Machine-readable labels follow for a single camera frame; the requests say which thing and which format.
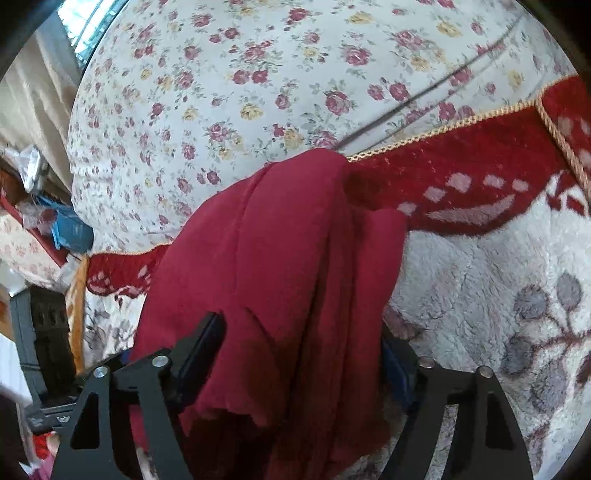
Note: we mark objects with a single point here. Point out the blue plastic bag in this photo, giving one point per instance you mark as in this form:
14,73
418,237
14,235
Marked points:
68,231

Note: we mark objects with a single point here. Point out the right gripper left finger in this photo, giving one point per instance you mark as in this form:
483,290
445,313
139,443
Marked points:
98,441

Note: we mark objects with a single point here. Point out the dark red garment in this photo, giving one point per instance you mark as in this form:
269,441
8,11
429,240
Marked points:
301,276

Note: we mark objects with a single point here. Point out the white floral quilt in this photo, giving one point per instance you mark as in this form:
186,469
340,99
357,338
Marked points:
183,98

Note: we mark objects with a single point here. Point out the red white plush blanket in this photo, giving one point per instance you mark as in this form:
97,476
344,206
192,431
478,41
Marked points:
496,265

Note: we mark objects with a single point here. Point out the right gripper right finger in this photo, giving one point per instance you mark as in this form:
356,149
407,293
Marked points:
487,442

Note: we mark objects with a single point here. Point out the beige curtain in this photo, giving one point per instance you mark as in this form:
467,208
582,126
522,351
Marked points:
37,96

